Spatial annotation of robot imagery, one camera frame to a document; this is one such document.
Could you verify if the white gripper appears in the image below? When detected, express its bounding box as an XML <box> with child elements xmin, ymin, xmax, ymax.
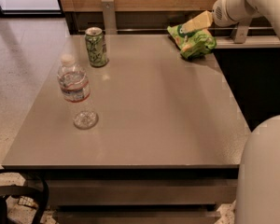
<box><xmin>181</xmin><ymin>0</ymin><xmax>256</xmax><ymax>34</ymax></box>

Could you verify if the green rice chip bag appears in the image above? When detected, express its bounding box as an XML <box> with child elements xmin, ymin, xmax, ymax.
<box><xmin>167</xmin><ymin>25</ymin><xmax>217</xmax><ymax>60</ymax></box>

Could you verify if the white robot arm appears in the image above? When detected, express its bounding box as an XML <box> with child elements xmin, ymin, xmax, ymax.
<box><xmin>213</xmin><ymin>0</ymin><xmax>280</xmax><ymax>224</ymax></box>

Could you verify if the clear plastic water bottle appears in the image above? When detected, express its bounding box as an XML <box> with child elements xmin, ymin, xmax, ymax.
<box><xmin>57</xmin><ymin>54</ymin><xmax>98</xmax><ymax>130</ymax></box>

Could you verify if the green soda can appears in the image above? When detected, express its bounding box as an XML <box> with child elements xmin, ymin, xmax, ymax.
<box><xmin>85</xmin><ymin>27</ymin><xmax>108</xmax><ymax>67</ymax></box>

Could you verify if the upper grey table drawer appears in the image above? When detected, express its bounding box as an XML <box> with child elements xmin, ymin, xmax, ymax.
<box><xmin>47</xmin><ymin>179</ymin><xmax>237</xmax><ymax>206</ymax></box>

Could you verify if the grey table drawer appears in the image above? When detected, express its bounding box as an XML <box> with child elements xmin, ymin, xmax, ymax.
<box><xmin>47</xmin><ymin>179</ymin><xmax>237</xmax><ymax>206</ymax></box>
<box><xmin>53</xmin><ymin>211</ymin><xmax>220</xmax><ymax>224</ymax></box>

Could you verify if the lower grey table drawer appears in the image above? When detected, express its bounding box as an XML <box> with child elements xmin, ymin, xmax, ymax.
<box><xmin>53</xmin><ymin>211</ymin><xmax>220</xmax><ymax>224</ymax></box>

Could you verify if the black chair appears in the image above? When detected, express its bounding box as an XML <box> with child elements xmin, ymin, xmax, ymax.
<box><xmin>0</xmin><ymin>169</ymin><xmax>49</xmax><ymax>224</ymax></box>

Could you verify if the right metal wall bracket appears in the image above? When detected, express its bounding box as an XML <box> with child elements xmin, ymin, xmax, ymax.
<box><xmin>231</xmin><ymin>18</ymin><xmax>252</xmax><ymax>44</ymax></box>

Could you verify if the metal wall bracket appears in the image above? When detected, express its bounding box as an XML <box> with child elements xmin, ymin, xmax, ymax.
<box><xmin>231</xmin><ymin>18</ymin><xmax>252</xmax><ymax>44</ymax></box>
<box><xmin>101</xmin><ymin>0</ymin><xmax>118</xmax><ymax>35</ymax></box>

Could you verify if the left metal wall bracket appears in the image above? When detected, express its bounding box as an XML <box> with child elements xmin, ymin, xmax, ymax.
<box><xmin>101</xmin><ymin>0</ymin><xmax>118</xmax><ymax>35</ymax></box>

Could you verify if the horizontal metal rail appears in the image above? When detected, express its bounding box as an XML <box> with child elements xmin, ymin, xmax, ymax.
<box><xmin>77</xmin><ymin>26</ymin><xmax>274</xmax><ymax>34</ymax></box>

